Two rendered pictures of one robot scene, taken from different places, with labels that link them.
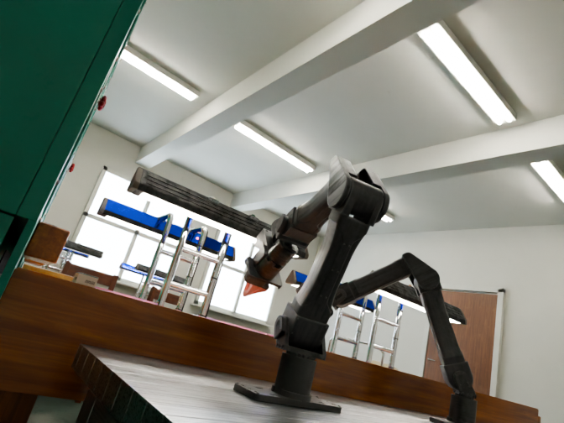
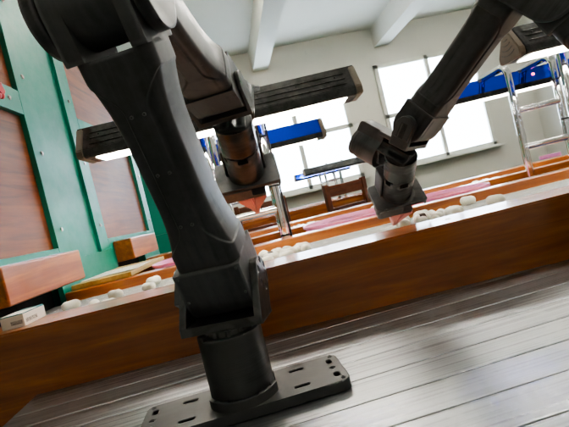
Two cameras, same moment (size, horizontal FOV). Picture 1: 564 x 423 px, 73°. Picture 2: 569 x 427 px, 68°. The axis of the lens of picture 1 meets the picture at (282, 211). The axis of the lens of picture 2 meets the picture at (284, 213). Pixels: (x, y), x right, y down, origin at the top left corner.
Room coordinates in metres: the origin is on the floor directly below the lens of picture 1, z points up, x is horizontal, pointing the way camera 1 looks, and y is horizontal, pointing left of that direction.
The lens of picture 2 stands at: (0.39, -0.36, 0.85)
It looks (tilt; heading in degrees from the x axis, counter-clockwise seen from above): 1 degrees down; 28
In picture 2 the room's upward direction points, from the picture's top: 14 degrees counter-clockwise
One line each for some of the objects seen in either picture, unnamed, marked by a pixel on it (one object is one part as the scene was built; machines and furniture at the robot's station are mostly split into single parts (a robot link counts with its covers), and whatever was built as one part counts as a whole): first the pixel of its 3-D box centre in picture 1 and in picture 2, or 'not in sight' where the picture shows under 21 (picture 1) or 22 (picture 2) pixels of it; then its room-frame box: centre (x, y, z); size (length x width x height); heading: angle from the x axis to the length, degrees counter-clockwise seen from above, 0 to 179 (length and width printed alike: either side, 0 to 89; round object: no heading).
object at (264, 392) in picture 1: (295, 377); (237, 363); (0.72, -0.10, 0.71); 0.20 x 0.07 x 0.08; 125
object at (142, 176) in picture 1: (228, 218); (220, 113); (1.19, 0.16, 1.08); 0.62 x 0.08 x 0.07; 120
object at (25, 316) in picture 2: (85, 279); (24, 317); (0.77, 0.33, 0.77); 0.06 x 0.04 x 0.02; 30
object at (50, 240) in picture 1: (44, 245); (35, 276); (0.91, 0.51, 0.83); 0.30 x 0.06 x 0.07; 30
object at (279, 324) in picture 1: (300, 338); (221, 297); (0.73, -0.09, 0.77); 0.09 x 0.06 x 0.06; 108
